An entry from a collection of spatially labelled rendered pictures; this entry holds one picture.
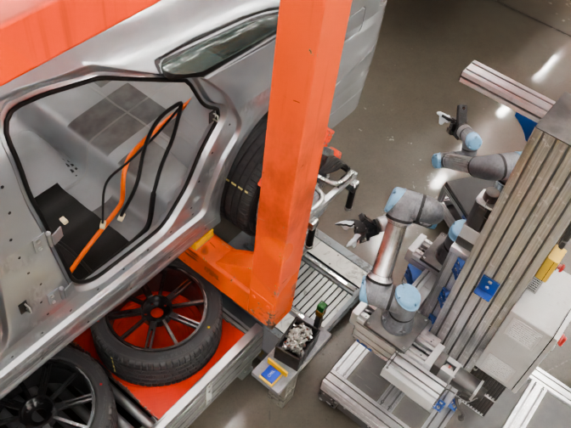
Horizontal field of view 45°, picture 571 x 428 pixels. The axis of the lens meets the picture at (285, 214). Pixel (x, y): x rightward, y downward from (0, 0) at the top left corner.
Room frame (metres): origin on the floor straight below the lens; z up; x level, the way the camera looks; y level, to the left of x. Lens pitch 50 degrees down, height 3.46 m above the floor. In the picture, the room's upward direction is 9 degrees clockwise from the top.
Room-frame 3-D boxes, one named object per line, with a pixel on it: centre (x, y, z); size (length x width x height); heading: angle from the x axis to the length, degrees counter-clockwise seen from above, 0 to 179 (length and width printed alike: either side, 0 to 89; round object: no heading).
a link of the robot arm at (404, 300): (1.69, -0.57, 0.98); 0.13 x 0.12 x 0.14; 79
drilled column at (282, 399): (1.63, -0.12, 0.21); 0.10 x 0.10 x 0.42; 58
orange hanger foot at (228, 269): (2.01, 0.29, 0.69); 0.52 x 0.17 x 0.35; 58
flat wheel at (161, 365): (1.77, 0.56, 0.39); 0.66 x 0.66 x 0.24
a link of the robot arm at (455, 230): (2.11, -0.84, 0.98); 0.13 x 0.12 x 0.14; 110
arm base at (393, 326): (1.69, -0.58, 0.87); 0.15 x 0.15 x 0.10
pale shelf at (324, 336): (1.65, -0.14, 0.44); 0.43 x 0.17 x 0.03; 148
